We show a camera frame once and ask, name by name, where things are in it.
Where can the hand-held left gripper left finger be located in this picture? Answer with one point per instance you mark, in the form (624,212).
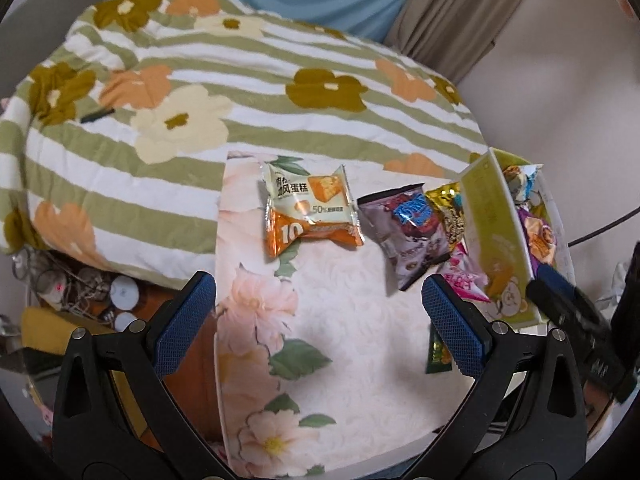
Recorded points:
(185,320)

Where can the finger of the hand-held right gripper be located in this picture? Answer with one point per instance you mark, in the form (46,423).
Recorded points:
(560,295)

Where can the purple chip bag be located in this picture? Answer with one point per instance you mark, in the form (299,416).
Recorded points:
(542,242)

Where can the dark green snack packet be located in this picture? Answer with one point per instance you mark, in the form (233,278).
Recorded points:
(437,355)

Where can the gold snack packet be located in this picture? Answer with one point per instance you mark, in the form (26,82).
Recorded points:
(450,220)

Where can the white floral tablecloth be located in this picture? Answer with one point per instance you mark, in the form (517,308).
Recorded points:
(360,335)

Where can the pink snack packet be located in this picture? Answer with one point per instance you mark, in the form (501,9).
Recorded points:
(462,275)

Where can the beige curtain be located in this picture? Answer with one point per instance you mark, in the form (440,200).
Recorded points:
(460,15)

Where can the green cardboard box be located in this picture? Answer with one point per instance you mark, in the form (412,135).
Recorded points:
(495,230)

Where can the green striped floral blanket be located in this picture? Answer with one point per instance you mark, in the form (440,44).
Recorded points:
(300,125)

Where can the yellow cloth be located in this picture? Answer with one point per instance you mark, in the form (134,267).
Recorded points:
(45,325)

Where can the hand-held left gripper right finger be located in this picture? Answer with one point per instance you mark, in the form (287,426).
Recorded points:
(455,325)

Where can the black pen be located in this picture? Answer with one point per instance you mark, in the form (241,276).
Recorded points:
(96,115)

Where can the grey purple cookie packet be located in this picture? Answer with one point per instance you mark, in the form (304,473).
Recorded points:
(415,240)

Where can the orange cake packet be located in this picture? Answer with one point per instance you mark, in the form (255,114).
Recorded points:
(310,210)

